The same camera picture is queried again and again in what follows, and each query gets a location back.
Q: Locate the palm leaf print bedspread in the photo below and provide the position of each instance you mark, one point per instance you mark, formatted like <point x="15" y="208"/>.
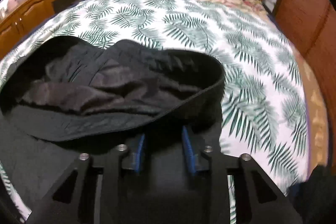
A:
<point x="263" y="105"/>

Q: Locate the louvered wooden wardrobe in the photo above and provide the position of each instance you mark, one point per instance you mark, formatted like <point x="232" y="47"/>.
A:
<point x="310" y="25"/>

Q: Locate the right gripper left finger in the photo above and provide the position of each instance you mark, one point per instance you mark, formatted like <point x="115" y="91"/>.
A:
<point x="88" y="190"/>

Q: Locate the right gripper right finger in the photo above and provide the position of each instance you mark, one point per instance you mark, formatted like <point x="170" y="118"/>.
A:
<point x="233" y="189"/>

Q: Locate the black zip-up jacket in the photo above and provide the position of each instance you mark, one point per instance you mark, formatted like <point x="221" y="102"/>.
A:
<point x="69" y="97"/>

